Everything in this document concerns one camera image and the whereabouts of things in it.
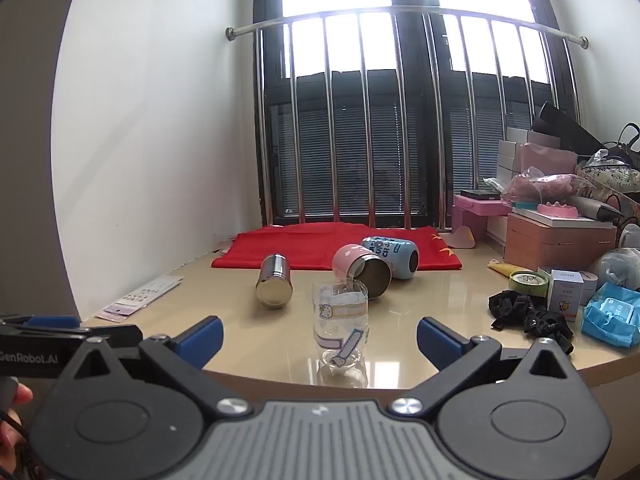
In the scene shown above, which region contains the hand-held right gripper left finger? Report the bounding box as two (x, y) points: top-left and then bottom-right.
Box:
(59, 315), (254, 420)

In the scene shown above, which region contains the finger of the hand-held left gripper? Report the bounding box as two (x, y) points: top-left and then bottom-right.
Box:
(0, 313), (94, 335)

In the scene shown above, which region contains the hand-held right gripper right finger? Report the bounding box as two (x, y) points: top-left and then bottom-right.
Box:
(389, 316), (587, 419)

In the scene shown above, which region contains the clear glass cup cartoon print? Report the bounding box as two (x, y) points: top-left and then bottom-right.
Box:
(311, 280), (371, 367)

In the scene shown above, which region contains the stainless steel cup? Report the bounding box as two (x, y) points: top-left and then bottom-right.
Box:
(255, 253), (293, 309)

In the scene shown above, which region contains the pink insulated cup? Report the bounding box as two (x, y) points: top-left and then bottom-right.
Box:
(332, 243), (393, 301)

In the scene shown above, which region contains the white cup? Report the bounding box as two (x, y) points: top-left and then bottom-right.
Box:
(618, 223), (640, 251)

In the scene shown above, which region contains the person's left hand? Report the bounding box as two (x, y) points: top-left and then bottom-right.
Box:
(0, 383), (34, 466)

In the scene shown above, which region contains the black crumpled cloth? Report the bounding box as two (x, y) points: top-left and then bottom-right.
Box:
(488, 290), (575, 356)

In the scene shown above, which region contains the blue printed can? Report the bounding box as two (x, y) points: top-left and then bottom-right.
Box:
(361, 236), (420, 280)

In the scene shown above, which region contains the yellow tube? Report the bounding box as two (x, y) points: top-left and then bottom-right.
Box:
(487, 258), (524, 281)

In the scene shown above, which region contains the pink heart-shaped pad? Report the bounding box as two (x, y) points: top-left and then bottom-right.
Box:
(445, 226), (477, 250)

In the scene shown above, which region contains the round green tin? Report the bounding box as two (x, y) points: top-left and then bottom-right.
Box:
(509, 270), (549, 297)

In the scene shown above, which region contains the red cloth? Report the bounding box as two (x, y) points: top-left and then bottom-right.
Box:
(211, 224), (463, 272)

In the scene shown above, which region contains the small white carton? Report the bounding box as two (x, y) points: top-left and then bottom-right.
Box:
(548, 270), (585, 323)

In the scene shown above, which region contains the small pink stand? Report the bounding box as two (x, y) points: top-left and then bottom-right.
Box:
(452, 194), (514, 242)

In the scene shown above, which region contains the large pink box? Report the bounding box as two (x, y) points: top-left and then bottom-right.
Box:
(504, 213), (619, 274)

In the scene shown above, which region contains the teal and white carton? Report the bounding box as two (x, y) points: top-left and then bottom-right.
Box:
(537, 266), (599, 307)

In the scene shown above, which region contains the flat white box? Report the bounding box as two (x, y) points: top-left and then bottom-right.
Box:
(510, 206), (617, 231)

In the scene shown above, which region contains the blue tissue packet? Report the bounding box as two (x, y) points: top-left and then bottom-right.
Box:
(581, 282), (640, 349)

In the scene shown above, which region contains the clear bag of pink pieces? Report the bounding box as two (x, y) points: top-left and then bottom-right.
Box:
(500, 172), (597, 206)

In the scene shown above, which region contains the clear plastic bag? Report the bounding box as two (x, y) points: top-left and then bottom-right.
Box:
(594, 247), (640, 294)

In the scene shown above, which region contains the stack of white boxes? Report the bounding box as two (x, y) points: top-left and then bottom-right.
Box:
(497, 127), (551, 182)

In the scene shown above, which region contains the grey hair dryer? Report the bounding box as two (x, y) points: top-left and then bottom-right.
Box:
(565, 193), (626, 222)

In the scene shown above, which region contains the pink paper bag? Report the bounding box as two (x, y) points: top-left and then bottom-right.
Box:
(520, 142), (579, 179)

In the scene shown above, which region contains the steel window railing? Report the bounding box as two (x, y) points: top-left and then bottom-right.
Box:
(225, 5), (590, 234)

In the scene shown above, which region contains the floral fabric bag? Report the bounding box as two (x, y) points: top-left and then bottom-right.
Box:
(575, 159), (640, 202)

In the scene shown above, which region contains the black folder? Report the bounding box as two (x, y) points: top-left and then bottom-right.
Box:
(530, 101), (614, 157)

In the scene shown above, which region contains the black handbag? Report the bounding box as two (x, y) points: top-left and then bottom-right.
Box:
(606, 122), (640, 170)

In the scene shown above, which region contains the black window frame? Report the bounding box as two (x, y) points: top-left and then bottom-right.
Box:
(252, 0), (577, 232)

